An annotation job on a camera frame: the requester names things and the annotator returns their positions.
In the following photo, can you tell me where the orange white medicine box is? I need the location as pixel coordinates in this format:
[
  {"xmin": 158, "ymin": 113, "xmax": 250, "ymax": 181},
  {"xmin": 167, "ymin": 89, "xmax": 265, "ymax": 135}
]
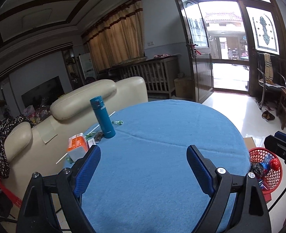
[{"xmin": 67, "ymin": 133, "xmax": 89, "ymax": 162}]

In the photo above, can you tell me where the pair of dark slippers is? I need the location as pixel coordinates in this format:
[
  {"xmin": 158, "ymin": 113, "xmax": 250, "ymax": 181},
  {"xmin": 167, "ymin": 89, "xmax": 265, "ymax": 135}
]
[{"xmin": 261, "ymin": 110, "xmax": 275, "ymax": 122}]

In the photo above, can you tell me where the white drinking straw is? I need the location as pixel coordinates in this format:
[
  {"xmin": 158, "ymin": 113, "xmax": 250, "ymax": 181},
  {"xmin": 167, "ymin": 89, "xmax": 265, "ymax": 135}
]
[{"xmin": 55, "ymin": 111, "xmax": 117, "ymax": 165}]

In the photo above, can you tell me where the cardboard box on floor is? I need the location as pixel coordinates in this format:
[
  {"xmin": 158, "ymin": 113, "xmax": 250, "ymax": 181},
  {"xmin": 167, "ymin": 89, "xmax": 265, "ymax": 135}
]
[{"xmin": 243, "ymin": 137, "xmax": 256, "ymax": 151}]

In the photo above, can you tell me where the black plastic bag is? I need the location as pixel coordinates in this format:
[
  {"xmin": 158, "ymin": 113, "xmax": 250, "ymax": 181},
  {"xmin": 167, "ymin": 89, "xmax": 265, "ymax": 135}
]
[{"xmin": 250, "ymin": 162, "xmax": 264, "ymax": 178}]

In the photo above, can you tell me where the green candy wrapper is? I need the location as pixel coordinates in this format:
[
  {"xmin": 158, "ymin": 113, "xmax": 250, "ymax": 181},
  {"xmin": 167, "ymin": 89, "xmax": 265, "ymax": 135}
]
[{"xmin": 112, "ymin": 120, "xmax": 123, "ymax": 126}]

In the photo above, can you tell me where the black cable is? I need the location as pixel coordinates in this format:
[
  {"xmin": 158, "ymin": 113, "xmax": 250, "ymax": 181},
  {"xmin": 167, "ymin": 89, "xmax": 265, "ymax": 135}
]
[{"xmin": 268, "ymin": 178, "xmax": 286, "ymax": 211}]

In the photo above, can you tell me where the black metal armchair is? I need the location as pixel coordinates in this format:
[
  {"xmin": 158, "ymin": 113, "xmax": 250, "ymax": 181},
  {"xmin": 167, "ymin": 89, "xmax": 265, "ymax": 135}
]
[{"xmin": 257, "ymin": 53, "xmax": 286, "ymax": 110}]

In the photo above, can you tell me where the cream leather sofa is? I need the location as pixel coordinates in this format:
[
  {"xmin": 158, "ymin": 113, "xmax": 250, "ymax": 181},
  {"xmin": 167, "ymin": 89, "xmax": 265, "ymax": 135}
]
[{"xmin": 2, "ymin": 77, "xmax": 148, "ymax": 199}]

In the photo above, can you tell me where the black television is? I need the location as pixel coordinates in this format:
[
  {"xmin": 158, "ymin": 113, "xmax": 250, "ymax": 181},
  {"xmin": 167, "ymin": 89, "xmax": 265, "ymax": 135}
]
[{"xmin": 21, "ymin": 76, "xmax": 64, "ymax": 109}]

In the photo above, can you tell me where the red plastic mesh basket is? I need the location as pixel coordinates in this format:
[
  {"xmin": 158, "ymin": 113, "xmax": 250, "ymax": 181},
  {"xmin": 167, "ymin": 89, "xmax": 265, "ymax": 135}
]
[{"xmin": 249, "ymin": 147, "xmax": 283, "ymax": 195}]

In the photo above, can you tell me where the blue table cloth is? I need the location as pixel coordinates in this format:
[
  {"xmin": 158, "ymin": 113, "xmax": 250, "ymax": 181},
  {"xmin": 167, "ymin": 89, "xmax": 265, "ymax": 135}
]
[{"xmin": 82, "ymin": 100, "xmax": 250, "ymax": 232}]

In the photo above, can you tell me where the striped scarf on chair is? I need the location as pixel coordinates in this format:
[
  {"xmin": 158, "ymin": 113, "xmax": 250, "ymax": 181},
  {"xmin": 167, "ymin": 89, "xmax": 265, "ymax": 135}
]
[{"xmin": 264, "ymin": 53, "xmax": 274, "ymax": 85}]

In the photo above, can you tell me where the teal thermos bottle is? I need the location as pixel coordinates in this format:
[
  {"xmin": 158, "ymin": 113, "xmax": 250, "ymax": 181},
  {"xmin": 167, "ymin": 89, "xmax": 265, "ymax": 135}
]
[{"xmin": 90, "ymin": 96, "xmax": 116, "ymax": 139}]

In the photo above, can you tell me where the brown open door leaf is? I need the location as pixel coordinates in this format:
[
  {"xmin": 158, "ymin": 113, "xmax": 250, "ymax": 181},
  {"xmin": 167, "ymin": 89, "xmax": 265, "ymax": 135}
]
[{"xmin": 175, "ymin": 0, "xmax": 213, "ymax": 104}]

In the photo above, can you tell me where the cardboard box by door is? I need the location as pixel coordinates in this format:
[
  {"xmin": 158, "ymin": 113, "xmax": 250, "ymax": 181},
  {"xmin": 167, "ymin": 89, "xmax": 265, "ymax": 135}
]
[{"xmin": 174, "ymin": 76, "xmax": 193, "ymax": 99}]

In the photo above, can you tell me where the small white box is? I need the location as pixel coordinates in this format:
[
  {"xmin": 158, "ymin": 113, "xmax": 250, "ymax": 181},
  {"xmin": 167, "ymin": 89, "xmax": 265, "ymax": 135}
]
[{"xmin": 88, "ymin": 138, "xmax": 96, "ymax": 148}]

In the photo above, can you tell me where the wooden baby crib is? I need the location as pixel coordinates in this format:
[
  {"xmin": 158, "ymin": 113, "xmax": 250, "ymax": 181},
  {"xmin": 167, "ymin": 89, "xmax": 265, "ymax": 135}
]
[{"xmin": 98, "ymin": 55, "xmax": 179, "ymax": 99}]

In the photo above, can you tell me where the red plastic bag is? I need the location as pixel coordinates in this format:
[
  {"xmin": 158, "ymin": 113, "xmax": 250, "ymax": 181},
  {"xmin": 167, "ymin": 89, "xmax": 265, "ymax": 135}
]
[{"xmin": 269, "ymin": 158, "xmax": 280, "ymax": 171}]

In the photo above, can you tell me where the tan window curtain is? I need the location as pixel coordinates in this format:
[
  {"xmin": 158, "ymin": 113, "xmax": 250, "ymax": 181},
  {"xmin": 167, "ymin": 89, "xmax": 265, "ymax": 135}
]
[{"xmin": 81, "ymin": 0, "xmax": 144, "ymax": 72}]

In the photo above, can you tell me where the black white patterned garment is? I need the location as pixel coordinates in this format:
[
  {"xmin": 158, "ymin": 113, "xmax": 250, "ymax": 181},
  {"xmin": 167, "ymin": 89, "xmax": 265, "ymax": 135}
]
[{"xmin": 0, "ymin": 115, "xmax": 34, "ymax": 179}]

